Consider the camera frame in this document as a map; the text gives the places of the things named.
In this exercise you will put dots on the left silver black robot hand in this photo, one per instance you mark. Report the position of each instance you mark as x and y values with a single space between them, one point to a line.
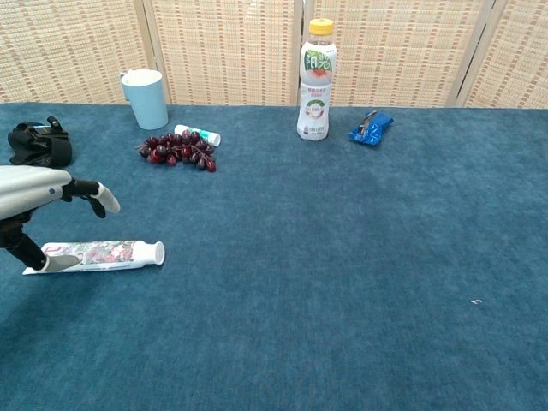
30 184

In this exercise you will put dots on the white squeeze tube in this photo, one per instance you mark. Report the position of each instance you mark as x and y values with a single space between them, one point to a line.
115 252

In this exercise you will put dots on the dark red grape bunch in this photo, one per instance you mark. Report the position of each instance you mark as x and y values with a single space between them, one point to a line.
180 150

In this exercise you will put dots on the yellow cap drink bottle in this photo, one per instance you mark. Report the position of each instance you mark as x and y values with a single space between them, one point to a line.
316 85

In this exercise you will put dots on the light blue cup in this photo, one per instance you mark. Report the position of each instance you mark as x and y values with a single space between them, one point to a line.
147 103

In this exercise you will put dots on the small white green tube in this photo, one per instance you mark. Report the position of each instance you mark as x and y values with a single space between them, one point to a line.
205 135

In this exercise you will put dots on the bamboo folding screen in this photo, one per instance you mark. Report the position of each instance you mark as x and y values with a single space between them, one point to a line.
231 51

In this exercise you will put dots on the blue felt table cover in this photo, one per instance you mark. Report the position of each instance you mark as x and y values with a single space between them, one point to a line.
321 257

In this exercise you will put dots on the small metal clipper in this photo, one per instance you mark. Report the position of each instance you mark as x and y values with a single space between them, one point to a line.
368 122

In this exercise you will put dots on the blue snack packet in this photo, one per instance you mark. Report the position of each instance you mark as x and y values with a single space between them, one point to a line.
379 128

